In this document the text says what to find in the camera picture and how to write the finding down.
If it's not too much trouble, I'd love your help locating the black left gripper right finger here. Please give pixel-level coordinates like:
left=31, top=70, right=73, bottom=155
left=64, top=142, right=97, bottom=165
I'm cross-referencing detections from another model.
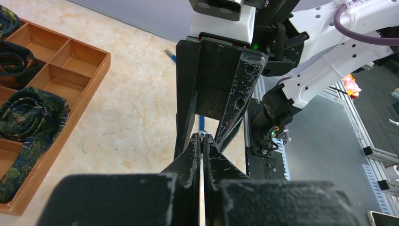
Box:
left=203, top=133, right=250, bottom=226

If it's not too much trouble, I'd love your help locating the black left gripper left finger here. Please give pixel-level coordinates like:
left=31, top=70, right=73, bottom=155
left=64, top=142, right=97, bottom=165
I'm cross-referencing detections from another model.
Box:
left=162, top=133, right=201, bottom=226

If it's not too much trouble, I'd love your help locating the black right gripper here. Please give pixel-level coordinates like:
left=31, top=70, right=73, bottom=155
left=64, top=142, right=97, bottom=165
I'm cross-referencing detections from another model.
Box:
left=174, top=37, right=266, bottom=159

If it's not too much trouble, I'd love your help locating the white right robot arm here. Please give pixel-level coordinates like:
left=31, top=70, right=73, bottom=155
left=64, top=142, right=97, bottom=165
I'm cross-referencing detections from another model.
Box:
left=175, top=0, right=399, bottom=157

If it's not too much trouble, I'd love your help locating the wooden compartment tray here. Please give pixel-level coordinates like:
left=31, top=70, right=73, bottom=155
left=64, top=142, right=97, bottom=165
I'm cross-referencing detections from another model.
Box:
left=0, top=20, right=111, bottom=216

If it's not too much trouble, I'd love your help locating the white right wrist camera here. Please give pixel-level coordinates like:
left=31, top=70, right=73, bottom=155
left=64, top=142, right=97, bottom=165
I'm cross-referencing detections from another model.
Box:
left=188, top=0, right=256, bottom=44

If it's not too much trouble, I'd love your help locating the grey slotted cable duct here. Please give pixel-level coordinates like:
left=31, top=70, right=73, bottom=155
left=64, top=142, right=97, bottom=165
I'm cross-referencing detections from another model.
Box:
left=362, top=164, right=392, bottom=215

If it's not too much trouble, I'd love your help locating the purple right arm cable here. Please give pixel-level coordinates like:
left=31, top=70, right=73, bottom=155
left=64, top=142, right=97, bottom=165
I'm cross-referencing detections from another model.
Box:
left=333, top=1, right=399, bottom=47

